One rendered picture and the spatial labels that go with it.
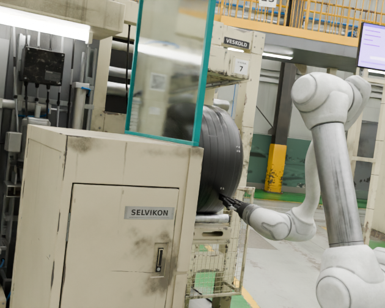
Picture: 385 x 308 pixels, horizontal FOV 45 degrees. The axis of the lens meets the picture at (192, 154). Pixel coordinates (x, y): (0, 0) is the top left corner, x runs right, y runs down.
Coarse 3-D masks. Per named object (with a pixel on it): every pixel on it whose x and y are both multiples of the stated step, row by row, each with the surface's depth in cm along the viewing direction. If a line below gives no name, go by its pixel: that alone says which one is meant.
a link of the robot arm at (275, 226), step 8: (256, 216) 182; (264, 216) 179; (272, 216) 178; (280, 216) 179; (256, 224) 181; (264, 224) 178; (272, 224) 175; (280, 224) 175; (288, 224) 182; (264, 232) 178; (272, 232) 175; (280, 232) 175; (288, 232) 177; (280, 240) 177
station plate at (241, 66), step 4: (236, 60) 260; (240, 60) 262; (244, 60) 263; (236, 64) 261; (240, 64) 262; (244, 64) 263; (236, 68) 261; (240, 68) 262; (244, 68) 264; (236, 72) 261; (240, 72) 262; (244, 72) 264
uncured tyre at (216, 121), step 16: (208, 112) 217; (224, 112) 224; (208, 128) 209; (224, 128) 214; (208, 144) 206; (224, 144) 210; (240, 144) 216; (208, 160) 205; (224, 160) 209; (240, 160) 214; (208, 176) 206; (224, 176) 210; (240, 176) 218; (208, 192) 210; (224, 192) 214; (208, 208) 219
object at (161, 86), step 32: (160, 0) 162; (192, 0) 141; (160, 32) 160; (192, 32) 140; (160, 64) 158; (192, 64) 138; (128, 96) 180; (160, 96) 156; (192, 96) 136; (128, 128) 178; (160, 128) 154; (192, 128) 135
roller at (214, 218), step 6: (198, 216) 219; (204, 216) 221; (210, 216) 223; (216, 216) 225; (222, 216) 226; (228, 216) 228; (198, 222) 221; (204, 222) 222; (210, 222) 224; (216, 222) 226; (222, 222) 227; (228, 222) 229
